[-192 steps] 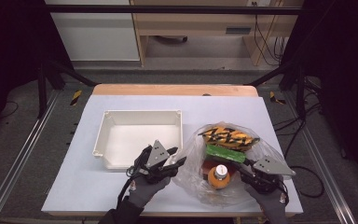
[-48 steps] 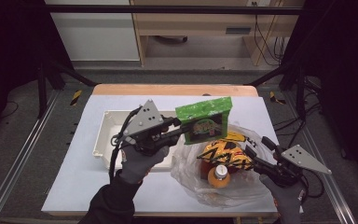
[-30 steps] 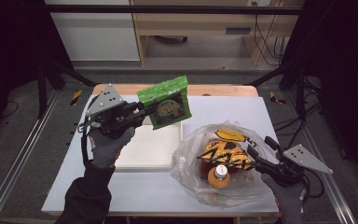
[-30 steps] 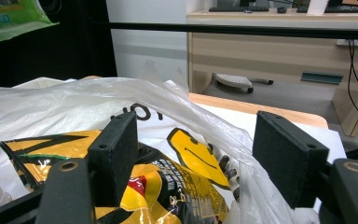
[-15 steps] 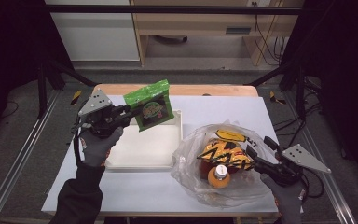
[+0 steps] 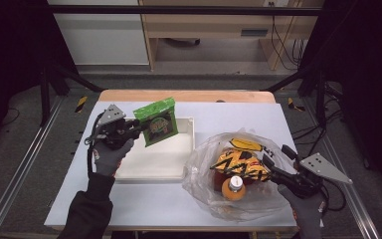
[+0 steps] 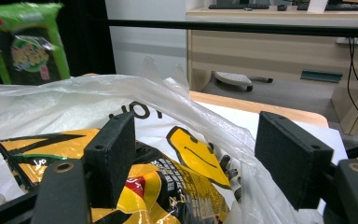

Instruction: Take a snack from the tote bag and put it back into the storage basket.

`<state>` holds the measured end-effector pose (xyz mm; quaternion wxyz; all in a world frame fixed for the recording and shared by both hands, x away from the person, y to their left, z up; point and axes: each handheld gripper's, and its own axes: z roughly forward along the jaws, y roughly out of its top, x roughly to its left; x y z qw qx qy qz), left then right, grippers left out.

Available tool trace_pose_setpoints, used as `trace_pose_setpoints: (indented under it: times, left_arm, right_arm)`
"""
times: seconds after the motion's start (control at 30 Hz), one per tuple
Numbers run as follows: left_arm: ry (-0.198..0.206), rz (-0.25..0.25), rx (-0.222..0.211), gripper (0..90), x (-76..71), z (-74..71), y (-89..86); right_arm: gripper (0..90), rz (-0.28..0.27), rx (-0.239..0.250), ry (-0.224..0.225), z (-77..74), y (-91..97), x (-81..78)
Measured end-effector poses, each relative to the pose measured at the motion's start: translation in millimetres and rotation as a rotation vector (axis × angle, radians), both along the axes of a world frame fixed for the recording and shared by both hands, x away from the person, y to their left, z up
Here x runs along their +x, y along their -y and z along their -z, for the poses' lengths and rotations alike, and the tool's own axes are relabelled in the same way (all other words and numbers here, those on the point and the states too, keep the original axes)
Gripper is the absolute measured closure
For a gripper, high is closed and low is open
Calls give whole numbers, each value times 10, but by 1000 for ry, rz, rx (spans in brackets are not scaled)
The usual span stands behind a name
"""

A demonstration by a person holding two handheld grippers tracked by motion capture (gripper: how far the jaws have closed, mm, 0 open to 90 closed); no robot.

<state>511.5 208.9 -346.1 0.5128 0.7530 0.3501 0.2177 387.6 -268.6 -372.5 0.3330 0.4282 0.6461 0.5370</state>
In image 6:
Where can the black frame bar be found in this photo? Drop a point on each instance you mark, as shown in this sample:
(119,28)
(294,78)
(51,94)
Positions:
(179,10)

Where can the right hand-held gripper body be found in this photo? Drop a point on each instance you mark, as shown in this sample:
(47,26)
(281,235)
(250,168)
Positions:
(315,172)

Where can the yellow packet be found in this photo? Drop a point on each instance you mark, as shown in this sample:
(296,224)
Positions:
(245,144)

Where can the black metal stand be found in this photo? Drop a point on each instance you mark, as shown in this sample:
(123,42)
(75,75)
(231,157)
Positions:
(44,96)
(320,96)

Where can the clear plastic bag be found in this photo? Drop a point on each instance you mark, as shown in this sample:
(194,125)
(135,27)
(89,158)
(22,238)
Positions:
(199,186)

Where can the white table sheet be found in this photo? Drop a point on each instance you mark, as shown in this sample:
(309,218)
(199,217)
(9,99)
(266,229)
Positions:
(165,205)

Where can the black yellow chips bag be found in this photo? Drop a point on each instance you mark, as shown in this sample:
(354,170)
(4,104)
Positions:
(242,164)

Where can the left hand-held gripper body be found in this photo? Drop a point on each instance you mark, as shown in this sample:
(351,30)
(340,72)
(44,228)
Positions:
(116,131)

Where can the white cabinet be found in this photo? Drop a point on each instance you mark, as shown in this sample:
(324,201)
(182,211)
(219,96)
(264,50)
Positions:
(102,36)

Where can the aluminium rail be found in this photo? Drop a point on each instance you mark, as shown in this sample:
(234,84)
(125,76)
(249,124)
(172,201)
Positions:
(354,205)
(16,169)

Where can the white plastic tray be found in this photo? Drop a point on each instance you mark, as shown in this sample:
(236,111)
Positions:
(165,159)

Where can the green snack packet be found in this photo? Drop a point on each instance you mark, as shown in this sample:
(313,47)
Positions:
(159,122)

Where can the black yellow tape strip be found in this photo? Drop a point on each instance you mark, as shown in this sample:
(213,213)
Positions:
(293,104)
(81,104)

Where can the orange drink bottle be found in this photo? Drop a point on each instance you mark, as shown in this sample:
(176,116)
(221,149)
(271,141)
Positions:
(233,188)

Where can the wooden table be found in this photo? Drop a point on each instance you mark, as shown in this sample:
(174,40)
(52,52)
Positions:
(179,95)

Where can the person's right hand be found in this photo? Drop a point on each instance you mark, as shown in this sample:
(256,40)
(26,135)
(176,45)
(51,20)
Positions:
(305,212)

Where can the person's left hand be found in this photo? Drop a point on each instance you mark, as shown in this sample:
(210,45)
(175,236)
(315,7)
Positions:
(111,159)

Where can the wooden desk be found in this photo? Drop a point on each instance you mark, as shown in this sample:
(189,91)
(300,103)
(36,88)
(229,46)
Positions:
(212,23)

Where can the brown cardboard box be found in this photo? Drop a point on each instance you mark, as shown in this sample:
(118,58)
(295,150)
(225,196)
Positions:
(219,182)

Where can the black curtain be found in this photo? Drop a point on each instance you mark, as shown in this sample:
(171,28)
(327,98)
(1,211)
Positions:
(368,66)
(10,49)

